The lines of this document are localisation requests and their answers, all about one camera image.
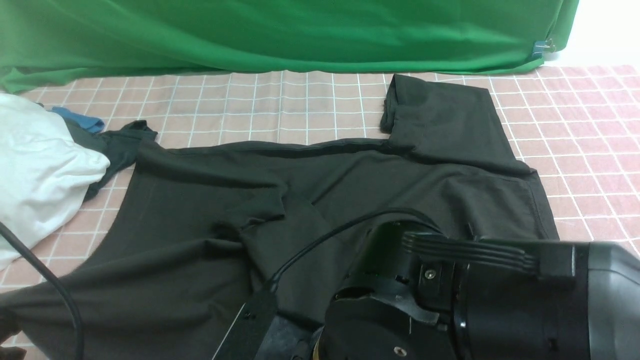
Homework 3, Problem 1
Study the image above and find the dark gray long-sleeve shirt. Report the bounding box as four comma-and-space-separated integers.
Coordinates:
0, 73, 561, 360

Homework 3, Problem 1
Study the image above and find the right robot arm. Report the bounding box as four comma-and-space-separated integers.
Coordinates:
311, 222, 640, 360

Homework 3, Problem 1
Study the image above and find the blue garment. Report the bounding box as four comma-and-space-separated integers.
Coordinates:
49, 106, 105, 133

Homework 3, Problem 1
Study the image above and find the blue binder clip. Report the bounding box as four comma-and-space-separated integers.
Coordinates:
531, 38, 556, 59

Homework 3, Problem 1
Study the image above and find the pink checkered tablecloth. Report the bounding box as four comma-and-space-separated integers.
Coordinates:
0, 64, 640, 360

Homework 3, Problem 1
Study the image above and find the white garment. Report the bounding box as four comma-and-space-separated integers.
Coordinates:
0, 93, 110, 249

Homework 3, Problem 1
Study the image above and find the green backdrop cloth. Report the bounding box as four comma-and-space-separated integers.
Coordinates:
0, 0, 579, 94

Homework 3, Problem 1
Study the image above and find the black right camera cable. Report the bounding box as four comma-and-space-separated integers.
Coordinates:
265, 207, 441, 293

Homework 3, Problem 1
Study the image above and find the black camera cable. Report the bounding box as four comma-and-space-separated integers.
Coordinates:
0, 222, 85, 360
265, 207, 441, 293

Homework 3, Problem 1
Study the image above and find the black left camera cable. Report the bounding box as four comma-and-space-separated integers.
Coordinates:
0, 222, 85, 360

